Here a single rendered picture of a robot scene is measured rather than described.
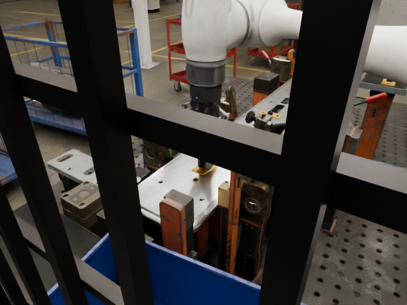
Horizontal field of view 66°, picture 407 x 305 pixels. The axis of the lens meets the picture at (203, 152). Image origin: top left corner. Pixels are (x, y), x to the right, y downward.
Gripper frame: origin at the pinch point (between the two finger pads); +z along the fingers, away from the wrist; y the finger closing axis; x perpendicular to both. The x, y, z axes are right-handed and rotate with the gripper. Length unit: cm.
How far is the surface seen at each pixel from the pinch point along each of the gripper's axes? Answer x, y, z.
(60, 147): -75, 213, 108
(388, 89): -50, -35, -10
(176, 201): 31.8, -16.1, -14.6
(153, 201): 17.2, 3.6, 5.4
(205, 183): 4.1, -2.7, 5.5
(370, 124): -64, -32, 8
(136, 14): -314, 336, 31
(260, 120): 2.8, -15.7, -15.8
